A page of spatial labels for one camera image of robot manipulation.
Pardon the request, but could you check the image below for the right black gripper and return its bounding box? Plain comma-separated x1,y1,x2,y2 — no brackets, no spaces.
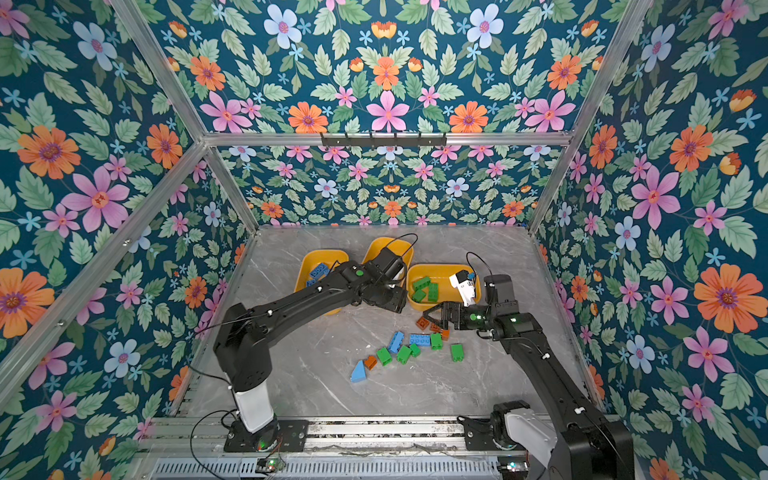
424,301,497,332

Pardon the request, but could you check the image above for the green long lego brick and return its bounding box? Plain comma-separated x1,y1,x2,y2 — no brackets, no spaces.
427,283,439,303

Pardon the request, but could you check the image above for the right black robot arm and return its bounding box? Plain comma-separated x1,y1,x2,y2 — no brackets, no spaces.
423,274,636,479

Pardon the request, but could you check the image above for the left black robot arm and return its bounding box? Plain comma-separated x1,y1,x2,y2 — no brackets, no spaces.
213,247,407,435

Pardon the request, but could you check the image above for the brown lego brick cluster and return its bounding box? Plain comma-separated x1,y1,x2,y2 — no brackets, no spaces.
416,317,450,340

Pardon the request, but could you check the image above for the right yellow plastic bin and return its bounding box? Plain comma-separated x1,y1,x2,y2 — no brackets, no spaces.
406,263,482,311

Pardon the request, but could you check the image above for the yellow plastic bin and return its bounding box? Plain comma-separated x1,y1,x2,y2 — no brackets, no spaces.
406,263,482,311
363,237,415,283
294,249,350,292

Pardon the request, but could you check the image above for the blue flat lego brick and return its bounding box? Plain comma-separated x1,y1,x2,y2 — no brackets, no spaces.
409,334,431,347

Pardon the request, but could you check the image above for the middle yellow plastic bin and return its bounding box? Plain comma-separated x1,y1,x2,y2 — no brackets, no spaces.
363,237,415,283

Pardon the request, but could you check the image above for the green lego small brick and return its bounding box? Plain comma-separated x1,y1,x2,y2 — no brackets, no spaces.
396,345,412,365

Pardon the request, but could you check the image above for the brown lego brick lower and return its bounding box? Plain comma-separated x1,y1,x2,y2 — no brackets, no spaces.
363,355,378,370

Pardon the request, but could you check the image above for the left yellow plastic bin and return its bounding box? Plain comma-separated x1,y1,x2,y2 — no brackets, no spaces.
294,249,350,292

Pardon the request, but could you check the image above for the blue sloped lego brick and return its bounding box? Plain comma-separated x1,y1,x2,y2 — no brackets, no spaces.
350,360,367,383

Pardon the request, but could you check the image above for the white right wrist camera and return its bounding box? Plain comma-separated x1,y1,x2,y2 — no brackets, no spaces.
449,270,477,307

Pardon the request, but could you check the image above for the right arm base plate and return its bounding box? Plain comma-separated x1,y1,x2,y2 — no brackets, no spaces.
456,416,524,451

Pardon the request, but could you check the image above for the aluminium front rail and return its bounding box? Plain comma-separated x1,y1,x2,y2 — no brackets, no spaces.
127,413,533,479

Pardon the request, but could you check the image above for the black bracket on back rail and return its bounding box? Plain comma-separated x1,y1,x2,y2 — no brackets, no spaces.
320,133,448,148

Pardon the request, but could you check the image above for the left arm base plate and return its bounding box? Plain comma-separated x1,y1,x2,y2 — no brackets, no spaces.
224,418,309,453

